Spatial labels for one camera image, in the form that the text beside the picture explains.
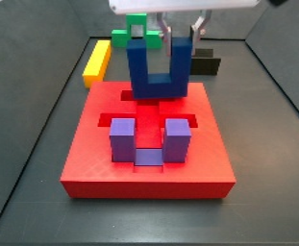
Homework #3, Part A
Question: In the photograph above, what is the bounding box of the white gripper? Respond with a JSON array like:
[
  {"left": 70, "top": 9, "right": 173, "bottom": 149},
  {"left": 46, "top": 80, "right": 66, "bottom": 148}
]
[{"left": 109, "top": 0, "right": 259, "bottom": 55}]

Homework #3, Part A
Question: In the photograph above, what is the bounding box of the blue U-shaped block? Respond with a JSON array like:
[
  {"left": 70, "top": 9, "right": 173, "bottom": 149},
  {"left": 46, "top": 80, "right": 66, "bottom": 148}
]
[{"left": 126, "top": 37, "right": 193, "bottom": 99}]

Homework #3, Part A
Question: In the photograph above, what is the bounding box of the black regrasp fixture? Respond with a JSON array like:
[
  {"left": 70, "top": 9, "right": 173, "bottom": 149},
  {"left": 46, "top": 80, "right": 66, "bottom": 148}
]
[{"left": 190, "top": 48, "right": 221, "bottom": 76}]

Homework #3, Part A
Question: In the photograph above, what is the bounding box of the red base board with slots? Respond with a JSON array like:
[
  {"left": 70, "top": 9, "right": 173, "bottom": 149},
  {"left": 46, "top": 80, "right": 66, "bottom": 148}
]
[{"left": 60, "top": 82, "right": 235, "bottom": 199}]

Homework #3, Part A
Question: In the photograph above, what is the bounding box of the green stepped block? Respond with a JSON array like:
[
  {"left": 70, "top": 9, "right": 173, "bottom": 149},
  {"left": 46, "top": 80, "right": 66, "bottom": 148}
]
[{"left": 111, "top": 13, "right": 162, "bottom": 49}]

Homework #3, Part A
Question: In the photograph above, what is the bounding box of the yellow rectangular bar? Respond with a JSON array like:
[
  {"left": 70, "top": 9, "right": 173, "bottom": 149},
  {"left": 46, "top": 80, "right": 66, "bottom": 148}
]
[{"left": 83, "top": 40, "right": 113, "bottom": 88}]

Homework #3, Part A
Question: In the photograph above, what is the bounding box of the purple U-shaped block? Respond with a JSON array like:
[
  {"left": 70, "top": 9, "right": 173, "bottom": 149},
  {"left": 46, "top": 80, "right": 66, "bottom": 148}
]
[{"left": 110, "top": 118, "right": 191, "bottom": 166}]

